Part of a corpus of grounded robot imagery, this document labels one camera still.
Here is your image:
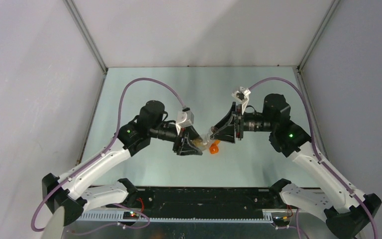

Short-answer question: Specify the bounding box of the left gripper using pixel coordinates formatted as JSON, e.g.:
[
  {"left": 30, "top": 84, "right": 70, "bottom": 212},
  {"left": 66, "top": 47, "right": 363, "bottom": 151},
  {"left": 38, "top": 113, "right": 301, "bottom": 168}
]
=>
[{"left": 149, "top": 122, "right": 203, "bottom": 156}]

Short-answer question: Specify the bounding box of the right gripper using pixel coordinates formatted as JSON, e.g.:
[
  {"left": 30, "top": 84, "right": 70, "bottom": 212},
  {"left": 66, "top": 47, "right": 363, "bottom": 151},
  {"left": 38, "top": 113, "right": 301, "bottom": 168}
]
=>
[{"left": 210, "top": 102, "right": 276, "bottom": 143}]

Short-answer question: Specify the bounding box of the clear pill bottle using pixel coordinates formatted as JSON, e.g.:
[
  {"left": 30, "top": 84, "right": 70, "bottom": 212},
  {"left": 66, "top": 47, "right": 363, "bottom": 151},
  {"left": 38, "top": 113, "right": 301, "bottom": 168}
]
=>
[{"left": 192, "top": 132, "right": 215, "bottom": 151}]

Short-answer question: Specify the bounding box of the orange pill organizer box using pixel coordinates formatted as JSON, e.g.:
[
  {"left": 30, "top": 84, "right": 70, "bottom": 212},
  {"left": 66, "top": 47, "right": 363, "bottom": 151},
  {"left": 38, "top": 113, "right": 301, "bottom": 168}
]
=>
[{"left": 208, "top": 140, "right": 220, "bottom": 154}]

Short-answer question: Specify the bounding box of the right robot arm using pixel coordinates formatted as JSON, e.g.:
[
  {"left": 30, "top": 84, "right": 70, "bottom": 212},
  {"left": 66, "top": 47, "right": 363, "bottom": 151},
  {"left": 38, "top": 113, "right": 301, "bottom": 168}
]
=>
[{"left": 211, "top": 94, "right": 382, "bottom": 239}]

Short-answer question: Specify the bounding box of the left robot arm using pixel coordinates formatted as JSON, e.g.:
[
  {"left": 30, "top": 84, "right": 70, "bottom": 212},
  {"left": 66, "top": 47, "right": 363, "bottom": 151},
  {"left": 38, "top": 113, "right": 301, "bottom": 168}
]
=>
[{"left": 42, "top": 100, "right": 202, "bottom": 226}]

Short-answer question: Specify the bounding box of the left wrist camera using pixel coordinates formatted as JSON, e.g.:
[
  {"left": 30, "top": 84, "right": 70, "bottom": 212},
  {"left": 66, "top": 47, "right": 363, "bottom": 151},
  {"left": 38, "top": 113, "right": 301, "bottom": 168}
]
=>
[{"left": 175, "top": 108, "right": 194, "bottom": 135}]

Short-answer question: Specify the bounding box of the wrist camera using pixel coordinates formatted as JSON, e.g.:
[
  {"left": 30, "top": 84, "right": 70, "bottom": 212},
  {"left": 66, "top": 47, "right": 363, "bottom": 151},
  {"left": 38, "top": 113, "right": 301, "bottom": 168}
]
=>
[
  {"left": 175, "top": 108, "right": 194, "bottom": 135},
  {"left": 231, "top": 87, "right": 251, "bottom": 106}
]

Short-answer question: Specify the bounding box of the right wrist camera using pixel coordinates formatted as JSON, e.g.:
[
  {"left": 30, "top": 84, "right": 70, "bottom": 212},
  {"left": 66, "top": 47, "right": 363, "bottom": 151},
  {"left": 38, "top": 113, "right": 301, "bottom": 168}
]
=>
[{"left": 231, "top": 87, "right": 251, "bottom": 106}]

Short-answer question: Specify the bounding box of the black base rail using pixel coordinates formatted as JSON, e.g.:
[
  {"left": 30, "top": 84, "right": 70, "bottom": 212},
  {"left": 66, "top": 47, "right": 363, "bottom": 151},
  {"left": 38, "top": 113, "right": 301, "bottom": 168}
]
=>
[{"left": 79, "top": 186, "right": 323, "bottom": 222}]

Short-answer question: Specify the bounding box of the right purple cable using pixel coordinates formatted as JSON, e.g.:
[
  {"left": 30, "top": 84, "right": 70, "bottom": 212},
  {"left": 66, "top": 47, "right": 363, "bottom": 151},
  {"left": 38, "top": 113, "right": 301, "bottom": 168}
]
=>
[{"left": 248, "top": 77, "right": 380, "bottom": 239}]

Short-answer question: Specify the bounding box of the purple cable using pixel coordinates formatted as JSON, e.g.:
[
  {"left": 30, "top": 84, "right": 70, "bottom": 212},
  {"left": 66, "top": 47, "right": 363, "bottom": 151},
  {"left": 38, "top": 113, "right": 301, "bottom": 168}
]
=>
[
  {"left": 30, "top": 77, "right": 189, "bottom": 233},
  {"left": 248, "top": 77, "right": 380, "bottom": 239}
]

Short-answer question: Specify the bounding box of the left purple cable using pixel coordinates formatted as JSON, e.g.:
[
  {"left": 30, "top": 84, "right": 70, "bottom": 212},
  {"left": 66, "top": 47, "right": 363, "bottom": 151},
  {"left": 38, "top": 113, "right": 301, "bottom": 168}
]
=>
[{"left": 30, "top": 77, "right": 189, "bottom": 233}]

